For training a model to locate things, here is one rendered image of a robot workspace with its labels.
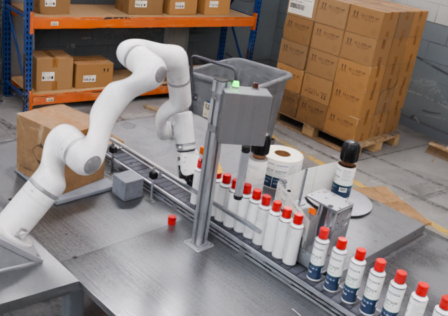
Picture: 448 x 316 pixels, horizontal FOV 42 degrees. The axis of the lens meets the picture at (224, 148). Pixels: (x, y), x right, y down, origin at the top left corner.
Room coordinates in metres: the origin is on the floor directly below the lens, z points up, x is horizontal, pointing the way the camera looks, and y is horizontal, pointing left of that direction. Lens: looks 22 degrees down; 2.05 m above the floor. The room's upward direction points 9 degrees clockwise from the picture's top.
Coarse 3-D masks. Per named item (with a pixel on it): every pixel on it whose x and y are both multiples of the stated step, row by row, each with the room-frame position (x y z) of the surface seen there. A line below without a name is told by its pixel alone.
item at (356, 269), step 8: (360, 248) 1.68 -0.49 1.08; (360, 256) 1.65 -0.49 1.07; (352, 264) 1.66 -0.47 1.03; (360, 264) 1.65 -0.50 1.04; (352, 272) 1.65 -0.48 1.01; (360, 272) 1.65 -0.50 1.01; (352, 280) 1.65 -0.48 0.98; (360, 280) 1.65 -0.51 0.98; (344, 288) 1.66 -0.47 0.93; (352, 288) 1.65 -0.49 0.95; (344, 296) 1.66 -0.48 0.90; (352, 296) 1.65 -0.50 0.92; (352, 304) 1.65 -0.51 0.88
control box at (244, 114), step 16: (224, 96) 1.90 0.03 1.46; (240, 96) 1.91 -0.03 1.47; (256, 96) 1.92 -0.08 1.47; (272, 96) 1.94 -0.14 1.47; (224, 112) 1.90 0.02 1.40; (240, 112) 1.91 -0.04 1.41; (256, 112) 1.92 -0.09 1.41; (224, 128) 1.90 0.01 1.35; (240, 128) 1.91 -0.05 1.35; (256, 128) 1.93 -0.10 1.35; (240, 144) 1.92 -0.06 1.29; (256, 144) 1.93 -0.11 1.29
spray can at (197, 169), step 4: (200, 160) 2.19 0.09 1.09; (200, 164) 2.18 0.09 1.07; (196, 168) 2.19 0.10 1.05; (200, 168) 2.18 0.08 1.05; (196, 172) 2.18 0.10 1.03; (200, 172) 2.17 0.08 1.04; (196, 176) 2.18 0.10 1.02; (196, 180) 2.18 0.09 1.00; (196, 184) 2.17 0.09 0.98; (196, 188) 2.17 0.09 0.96; (192, 196) 2.18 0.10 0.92; (196, 196) 2.17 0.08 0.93; (192, 200) 2.18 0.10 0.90; (196, 200) 2.17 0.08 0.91; (192, 204) 2.18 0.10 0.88
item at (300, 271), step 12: (120, 156) 2.56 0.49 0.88; (132, 168) 2.44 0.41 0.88; (144, 168) 2.46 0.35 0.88; (156, 180) 2.36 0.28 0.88; (168, 180) 2.38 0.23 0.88; (168, 192) 2.26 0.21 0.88; (180, 192) 2.28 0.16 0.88; (228, 228) 2.03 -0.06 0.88; (264, 252) 1.89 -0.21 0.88; (300, 264) 1.85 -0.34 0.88; (300, 276) 1.77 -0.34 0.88; (336, 300) 1.66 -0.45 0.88; (360, 300) 1.68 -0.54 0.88
